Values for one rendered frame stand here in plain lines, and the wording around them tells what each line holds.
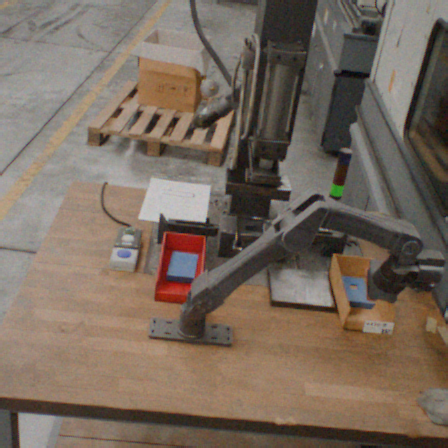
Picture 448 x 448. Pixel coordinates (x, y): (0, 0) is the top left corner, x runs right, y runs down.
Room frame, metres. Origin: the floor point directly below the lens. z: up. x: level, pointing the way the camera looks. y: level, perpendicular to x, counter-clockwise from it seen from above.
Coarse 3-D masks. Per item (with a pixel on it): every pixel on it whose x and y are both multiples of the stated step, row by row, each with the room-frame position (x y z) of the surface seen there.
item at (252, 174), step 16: (256, 160) 1.60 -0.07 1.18; (272, 160) 1.55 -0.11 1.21; (240, 176) 1.56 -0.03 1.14; (256, 176) 1.50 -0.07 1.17; (272, 176) 1.50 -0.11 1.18; (288, 176) 1.61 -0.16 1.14; (240, 192) 1.51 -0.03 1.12; (256, 192) 1.51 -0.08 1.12; (272, 192) 1.51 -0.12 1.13; (288, 192) 1.52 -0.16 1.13
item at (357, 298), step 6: (342, 276) 1.49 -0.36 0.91; (348, 282) 1.46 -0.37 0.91; (354, 282) 1.46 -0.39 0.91; (360, 282) 1.47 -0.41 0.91; (348, 288) 1.43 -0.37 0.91; (360, 288) 1.44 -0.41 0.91; (366, 288) 1.44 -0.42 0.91; (348, 294) 1.40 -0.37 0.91; (354, 294) 1.40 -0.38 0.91; (360, 294) 1.41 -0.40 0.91; (348, 300) 1.37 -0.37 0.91; (354, 300) 1.38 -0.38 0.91; (360, 300) 1.38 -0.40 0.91; (366, 300) 1.38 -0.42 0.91; (354, 306) 1.35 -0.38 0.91; (360, 306) 1.35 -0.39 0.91; (366, 306) 1.35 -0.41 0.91; (372, 306) 1.35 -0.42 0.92
